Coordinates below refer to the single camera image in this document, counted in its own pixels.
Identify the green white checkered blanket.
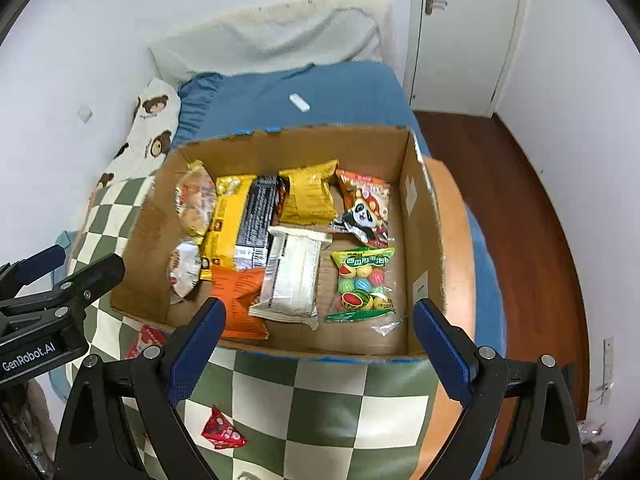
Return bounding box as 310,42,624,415
65,157,496,480

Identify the white snack packet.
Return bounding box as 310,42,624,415
248,225,335,332

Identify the white door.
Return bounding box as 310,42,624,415
405,0,531,117

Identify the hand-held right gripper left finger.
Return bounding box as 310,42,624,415
54,298,228,480

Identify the dark yellow snack packet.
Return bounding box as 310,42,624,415
277,159,340,226

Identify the long red snack packet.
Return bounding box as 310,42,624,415
124,324,170,361

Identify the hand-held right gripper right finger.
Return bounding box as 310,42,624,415
413,298,586,480

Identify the orange panda print packet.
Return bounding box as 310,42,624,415
327,169,396,248

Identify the cardboard box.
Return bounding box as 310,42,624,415
109,125,446,362

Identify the brown round bread packet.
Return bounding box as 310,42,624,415
167,237,203,306

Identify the orange snack packet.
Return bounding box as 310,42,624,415
209,265,271,341

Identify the wall socket plate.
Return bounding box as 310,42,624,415
602,337,617,406

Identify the green gum ball packet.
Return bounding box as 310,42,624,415
325,246,403,336

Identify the clear yellow pastry bag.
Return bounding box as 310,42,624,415
174,159,218,241

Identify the long yellow snack packet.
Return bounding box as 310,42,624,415
199,174,258,281

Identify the small red snack packet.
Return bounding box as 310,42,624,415
200,404,248,451

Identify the bear print pillow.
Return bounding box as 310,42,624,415
87,77,182,201

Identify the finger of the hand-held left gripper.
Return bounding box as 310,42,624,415
0,244,68,297
0,252,126,332

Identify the black snack packet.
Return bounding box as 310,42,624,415
235,175,288,268

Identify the pale grey pillow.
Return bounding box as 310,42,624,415
149,0,397,82

